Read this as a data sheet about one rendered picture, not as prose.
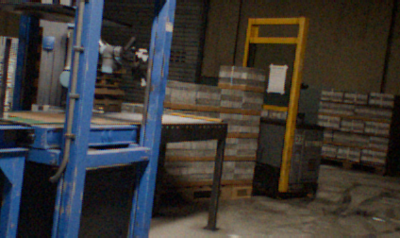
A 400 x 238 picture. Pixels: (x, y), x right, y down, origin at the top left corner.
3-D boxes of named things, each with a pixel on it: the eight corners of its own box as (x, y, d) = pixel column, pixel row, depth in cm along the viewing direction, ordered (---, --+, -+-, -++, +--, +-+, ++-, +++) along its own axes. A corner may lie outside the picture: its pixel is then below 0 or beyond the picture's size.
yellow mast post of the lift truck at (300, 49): (275, 190, 579) (297, 17, 569) (280, 189, 585) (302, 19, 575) (282, 192, 572) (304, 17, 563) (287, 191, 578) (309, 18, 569)
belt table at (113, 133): (41, 127, 328) (42, 110, 327) (136, 144, 299) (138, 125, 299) (-68, 128, 265) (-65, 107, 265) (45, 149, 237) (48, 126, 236)
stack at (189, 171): (109, 195, 498) (120, 102, 494) (205, 191, 578) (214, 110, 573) (136, 206, 470) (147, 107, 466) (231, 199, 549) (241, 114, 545)
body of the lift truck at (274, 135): (238, 185, 635) (246, 115, 631) (269, 184, 672) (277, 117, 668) (287, 199, 584) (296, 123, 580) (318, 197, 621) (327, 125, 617)
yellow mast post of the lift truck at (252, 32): (228, 177, 627) (248, 18, 618) (234, 177, 633) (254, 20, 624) (234, 178, 620) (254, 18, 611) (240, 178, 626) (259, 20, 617)
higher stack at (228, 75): (204, 191, 577) (219, 64, 570) (225, 189, 598) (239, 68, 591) (231, 199, 549) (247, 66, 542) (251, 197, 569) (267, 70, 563)
